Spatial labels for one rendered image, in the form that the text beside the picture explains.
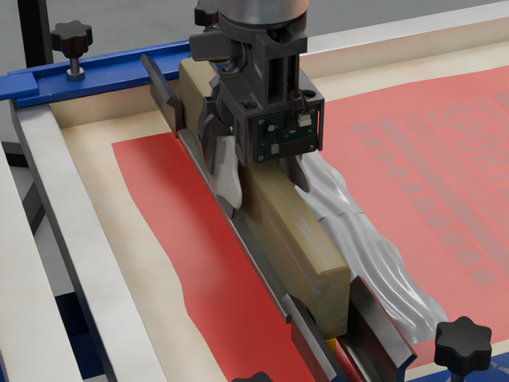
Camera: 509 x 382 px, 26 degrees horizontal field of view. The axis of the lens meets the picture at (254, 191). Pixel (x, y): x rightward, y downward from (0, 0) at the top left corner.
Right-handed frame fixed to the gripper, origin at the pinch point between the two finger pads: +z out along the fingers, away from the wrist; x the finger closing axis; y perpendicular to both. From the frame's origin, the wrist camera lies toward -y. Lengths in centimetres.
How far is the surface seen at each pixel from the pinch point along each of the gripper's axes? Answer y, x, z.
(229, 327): 10.6, -6.2, 5.4
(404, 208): 0.8, 15.7, 5.4
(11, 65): -210, 4, 101
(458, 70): -21.0, 34.0, 5.4
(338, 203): -1.4, 9.6, 4.6
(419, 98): -17.1, 26.7, 5.4
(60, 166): -13.4, -15.2, 1.9
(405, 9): -201, 128, 101
